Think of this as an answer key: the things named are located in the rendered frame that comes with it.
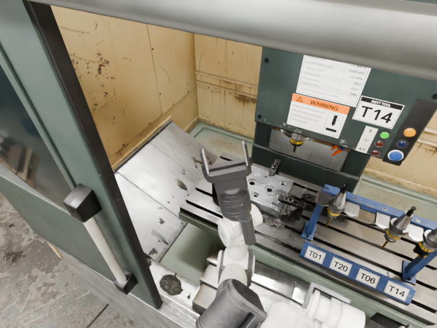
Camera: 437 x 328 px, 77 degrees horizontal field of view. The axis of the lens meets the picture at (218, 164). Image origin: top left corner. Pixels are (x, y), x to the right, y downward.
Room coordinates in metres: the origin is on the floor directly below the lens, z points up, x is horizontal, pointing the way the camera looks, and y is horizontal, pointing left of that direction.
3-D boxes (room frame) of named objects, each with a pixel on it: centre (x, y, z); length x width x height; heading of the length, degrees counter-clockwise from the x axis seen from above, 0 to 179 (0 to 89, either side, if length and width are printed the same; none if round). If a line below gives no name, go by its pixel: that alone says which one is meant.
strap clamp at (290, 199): (0.85, -0.36, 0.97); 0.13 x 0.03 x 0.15; 62
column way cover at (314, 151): (1.27, -0.53, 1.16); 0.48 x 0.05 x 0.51; 62
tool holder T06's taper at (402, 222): (0.57, -0.66, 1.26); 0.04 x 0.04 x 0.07
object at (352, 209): (0.65, -0.52, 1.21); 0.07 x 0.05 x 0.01; 152
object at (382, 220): (0.60, -0.61, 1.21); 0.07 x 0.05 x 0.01; 152
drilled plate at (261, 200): (0.97, -0.22, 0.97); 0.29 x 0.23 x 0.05; 62
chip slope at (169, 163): (1.19, 0.27, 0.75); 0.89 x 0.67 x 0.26; 152
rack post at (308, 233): (0.75, -0.45, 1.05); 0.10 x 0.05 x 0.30; 152
